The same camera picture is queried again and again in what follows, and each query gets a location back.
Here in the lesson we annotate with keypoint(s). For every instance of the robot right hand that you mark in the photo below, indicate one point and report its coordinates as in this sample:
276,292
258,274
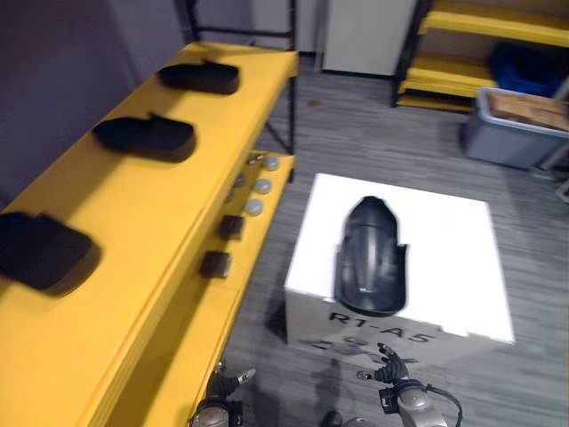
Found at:
393,370

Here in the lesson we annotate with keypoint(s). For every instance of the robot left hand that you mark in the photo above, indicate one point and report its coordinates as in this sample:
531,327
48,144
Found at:
224,384

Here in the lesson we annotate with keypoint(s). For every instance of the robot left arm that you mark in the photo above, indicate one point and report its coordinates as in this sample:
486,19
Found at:
213,413

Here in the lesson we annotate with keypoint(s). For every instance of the black plastic housing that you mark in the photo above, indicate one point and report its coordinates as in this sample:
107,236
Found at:
42,251
202,78
371,258
146,139

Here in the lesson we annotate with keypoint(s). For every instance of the white printed cardboard box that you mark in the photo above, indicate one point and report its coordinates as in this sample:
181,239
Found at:
449,267

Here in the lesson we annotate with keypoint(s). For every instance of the dark square part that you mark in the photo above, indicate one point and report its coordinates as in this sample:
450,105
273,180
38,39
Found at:
216,264
232,226

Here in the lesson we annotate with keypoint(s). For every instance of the grey round part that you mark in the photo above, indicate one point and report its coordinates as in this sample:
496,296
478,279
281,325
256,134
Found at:
270,163
263,185
254,207
240,180

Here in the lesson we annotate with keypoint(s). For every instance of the small grey metal part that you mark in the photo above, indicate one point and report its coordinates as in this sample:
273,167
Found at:
254,158

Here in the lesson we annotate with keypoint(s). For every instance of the grey plastic bin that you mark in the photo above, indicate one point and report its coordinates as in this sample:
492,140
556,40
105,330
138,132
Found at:
502,140

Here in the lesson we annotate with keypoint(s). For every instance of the brown cardboard piece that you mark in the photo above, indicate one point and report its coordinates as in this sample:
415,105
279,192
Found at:
526,109

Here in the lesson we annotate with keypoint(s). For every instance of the blue plastic bin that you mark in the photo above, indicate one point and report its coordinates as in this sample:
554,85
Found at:
526,66

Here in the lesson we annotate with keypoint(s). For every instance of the white cabinet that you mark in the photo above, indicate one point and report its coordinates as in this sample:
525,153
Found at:
366,35

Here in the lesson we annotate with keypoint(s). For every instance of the yellow shelf unit black frame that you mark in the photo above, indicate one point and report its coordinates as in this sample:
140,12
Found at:
449,78
146,249

